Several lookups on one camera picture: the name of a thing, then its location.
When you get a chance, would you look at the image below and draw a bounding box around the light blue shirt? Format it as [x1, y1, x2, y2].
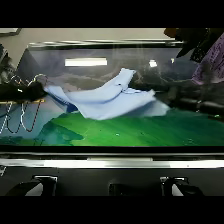
[43, 67, 172, 121]

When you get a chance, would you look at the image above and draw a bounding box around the purple garment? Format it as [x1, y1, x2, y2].
[191, 32, 224, 86]

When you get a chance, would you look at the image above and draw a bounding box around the silver frame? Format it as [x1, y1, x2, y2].
[0, 151, 224, 197]

